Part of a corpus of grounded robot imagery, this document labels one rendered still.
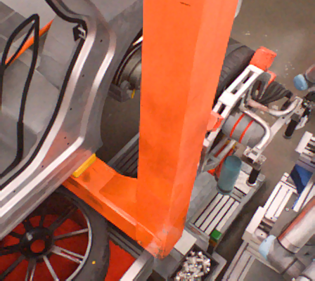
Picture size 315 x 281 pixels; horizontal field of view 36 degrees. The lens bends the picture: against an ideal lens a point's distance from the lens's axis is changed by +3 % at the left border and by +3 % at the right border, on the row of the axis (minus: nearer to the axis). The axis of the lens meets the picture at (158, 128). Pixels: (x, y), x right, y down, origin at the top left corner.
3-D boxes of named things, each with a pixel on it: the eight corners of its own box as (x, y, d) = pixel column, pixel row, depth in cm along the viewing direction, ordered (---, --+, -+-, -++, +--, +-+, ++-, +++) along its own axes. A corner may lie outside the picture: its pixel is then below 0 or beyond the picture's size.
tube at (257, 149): (239, 107, 211) (244, 92, 202) (278, 130, 205) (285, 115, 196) (217, 132, 202) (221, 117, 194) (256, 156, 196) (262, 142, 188)
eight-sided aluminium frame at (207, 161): (243, 116, 259) (268, 43, 215) (254, 122, 257) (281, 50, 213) (185, 183, 233) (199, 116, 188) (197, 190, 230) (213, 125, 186)
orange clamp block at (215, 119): (209, 108, 199) (203, 108, 190) (225, 117, 196) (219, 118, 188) (201, 122, 200) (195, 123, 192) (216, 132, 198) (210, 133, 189)
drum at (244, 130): (229, 116, 233) (235, 98, 222) (267, 138, 226) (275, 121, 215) (214, 133, 226) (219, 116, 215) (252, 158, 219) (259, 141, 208)
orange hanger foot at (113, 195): (77, 157, 245) (71, 117, 217) (157, 216, 228) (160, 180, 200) (53, 179, 237) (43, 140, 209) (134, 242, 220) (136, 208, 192)
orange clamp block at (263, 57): (252, 64, 217) (262, 46, 213) (267, 72, 214) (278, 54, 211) (247, 65, 211) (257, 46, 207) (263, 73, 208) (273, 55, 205)
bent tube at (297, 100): (262, 81, 221) (268, 66, 212) (300, 102, 214) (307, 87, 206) (242, 105, 212) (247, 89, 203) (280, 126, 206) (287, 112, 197)
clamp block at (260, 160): (245, 152, 206) (248, 145, 202) (264, 164, 203) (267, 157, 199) (240, 159, 204) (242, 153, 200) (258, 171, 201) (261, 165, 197)
